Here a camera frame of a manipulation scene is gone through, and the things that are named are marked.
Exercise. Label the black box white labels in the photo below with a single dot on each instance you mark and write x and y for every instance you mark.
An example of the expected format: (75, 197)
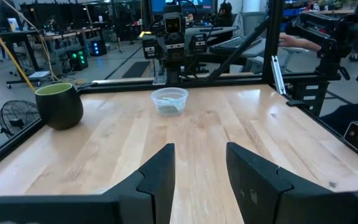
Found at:
(309, 96)

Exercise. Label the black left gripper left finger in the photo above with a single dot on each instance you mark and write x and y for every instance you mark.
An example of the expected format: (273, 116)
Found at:
(104, 208)

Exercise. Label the person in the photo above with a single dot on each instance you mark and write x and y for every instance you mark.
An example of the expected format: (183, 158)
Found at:
(227, 14)

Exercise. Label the black articulated equipment mount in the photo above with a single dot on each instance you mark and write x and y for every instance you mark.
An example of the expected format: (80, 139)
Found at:
(328, 31)

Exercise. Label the round clear plastic container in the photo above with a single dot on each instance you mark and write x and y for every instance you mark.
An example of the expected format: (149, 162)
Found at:
(169, 93)

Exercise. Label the black leg work table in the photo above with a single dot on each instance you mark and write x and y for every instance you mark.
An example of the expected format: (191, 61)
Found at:
(20, 35)

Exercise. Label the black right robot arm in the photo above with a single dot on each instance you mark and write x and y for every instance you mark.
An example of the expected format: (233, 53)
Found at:
(172, 71)

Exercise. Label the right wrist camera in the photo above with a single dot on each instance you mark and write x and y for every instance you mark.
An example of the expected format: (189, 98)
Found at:
(173, 25)

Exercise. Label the computer tower green lights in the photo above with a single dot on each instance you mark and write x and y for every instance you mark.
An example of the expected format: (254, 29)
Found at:
(78, 59)

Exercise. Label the person's hand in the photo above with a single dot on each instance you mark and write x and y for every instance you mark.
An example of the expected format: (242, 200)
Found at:
(291, 41)

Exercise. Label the computer tower blue lights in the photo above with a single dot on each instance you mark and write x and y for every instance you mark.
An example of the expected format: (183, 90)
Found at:
(98, 48)

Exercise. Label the green stevia packet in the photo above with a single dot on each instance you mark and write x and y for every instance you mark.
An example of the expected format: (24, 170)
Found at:
(166, 109)
(171, 100)

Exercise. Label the black backlit keyboard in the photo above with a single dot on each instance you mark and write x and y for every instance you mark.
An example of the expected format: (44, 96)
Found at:
(233, 45)

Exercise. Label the black floor mat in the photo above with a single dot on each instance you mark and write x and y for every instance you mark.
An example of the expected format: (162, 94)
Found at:
(135, 69)

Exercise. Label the black floor fan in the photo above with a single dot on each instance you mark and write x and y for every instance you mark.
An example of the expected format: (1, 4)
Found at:
(17, 119)

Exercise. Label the black aluminium table frame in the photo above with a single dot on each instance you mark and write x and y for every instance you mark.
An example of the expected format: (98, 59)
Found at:
(272, 46)

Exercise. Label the computer monitor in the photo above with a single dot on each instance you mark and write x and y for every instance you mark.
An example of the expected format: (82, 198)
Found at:
(158, 5)

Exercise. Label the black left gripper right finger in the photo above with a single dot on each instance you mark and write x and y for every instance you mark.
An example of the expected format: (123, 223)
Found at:
(275, 199)

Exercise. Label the silver metal bracket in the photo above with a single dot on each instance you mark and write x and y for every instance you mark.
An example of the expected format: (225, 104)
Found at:
(278, 74)

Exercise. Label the dark green ceramic cup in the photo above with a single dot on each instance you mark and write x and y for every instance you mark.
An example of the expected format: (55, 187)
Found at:
(59, 107)

